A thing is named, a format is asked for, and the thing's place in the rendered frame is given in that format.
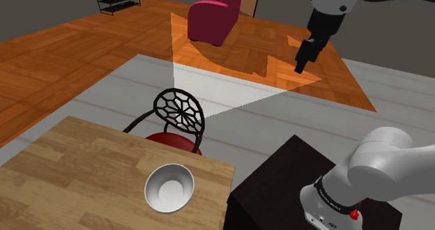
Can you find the magenta armchair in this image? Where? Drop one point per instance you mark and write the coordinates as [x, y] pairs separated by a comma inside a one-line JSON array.
[[212, 20]]

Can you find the black shelf rack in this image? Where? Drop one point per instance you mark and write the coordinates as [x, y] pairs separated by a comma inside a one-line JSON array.
[[117, 0]]

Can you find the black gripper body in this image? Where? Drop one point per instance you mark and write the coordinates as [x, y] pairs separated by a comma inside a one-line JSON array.
[[324, 22]]

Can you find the white bowl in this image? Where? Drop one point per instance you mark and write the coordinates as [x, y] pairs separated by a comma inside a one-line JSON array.
[[169, 188]]

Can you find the dark framed door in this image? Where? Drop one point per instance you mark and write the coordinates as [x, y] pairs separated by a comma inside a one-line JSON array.
[[250, 0]]

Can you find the wooden table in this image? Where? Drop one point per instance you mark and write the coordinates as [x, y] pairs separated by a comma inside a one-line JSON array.
[[74, 175]]

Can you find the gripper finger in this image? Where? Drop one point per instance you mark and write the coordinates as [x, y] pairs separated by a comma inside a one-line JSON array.
[[303, 57], [320, 51]]

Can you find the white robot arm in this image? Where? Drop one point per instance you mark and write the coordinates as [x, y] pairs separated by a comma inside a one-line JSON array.
[[380, 168]]

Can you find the dark robot stand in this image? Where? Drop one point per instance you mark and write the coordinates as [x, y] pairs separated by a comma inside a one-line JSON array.
[[272, 185]]

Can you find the black web-back chair red seat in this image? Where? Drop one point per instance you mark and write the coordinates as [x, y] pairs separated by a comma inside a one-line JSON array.
[[178, 112]]

